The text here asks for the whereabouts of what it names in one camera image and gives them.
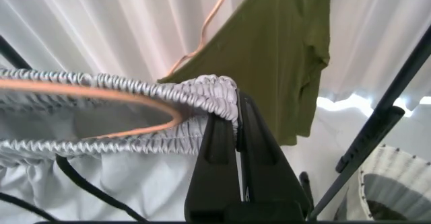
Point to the white laundry basket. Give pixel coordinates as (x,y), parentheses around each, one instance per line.
(387,183)

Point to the black clothes rack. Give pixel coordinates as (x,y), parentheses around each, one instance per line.
(370,133)

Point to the pink clothes hanger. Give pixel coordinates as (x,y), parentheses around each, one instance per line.
(205,29)
(101,94)

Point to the pale grey garment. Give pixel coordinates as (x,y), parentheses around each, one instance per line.
(118,180)

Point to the green printed shirt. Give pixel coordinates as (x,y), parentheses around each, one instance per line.
(276,56)

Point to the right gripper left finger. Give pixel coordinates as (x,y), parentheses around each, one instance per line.
(213,183)

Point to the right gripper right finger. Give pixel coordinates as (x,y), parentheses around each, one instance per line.
(269,177)

